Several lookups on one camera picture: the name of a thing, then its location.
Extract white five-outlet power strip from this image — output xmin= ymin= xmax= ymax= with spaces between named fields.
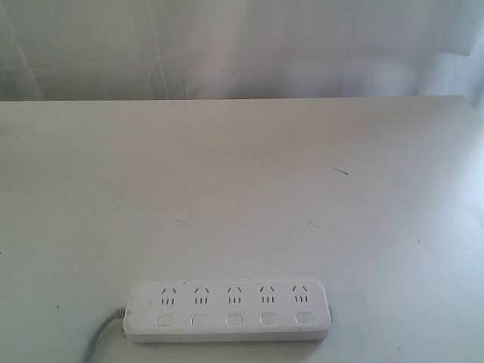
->
xmin=123 ymin=278 xmax=332 ymax=343

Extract white curtain backdrop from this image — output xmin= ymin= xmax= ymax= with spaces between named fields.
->
xmin=1 ymin=1 xmax=483 ymax=110

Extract grey cable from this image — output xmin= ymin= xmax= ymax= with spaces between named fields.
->
xmin=82 ymin=308 xmax=128 ymax=363

